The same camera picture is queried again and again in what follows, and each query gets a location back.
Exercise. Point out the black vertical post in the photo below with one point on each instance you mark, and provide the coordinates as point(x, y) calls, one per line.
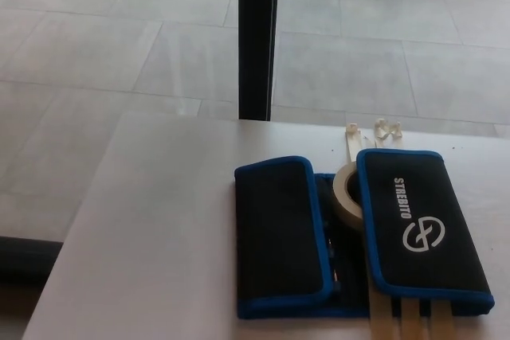
point(255, 37)

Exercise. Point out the black blue-trimmed folding toolkit case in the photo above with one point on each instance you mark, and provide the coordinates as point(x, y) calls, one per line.
point(275, 228)

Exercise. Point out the beige masking tape roll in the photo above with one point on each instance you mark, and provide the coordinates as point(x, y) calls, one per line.
point(342, 200)

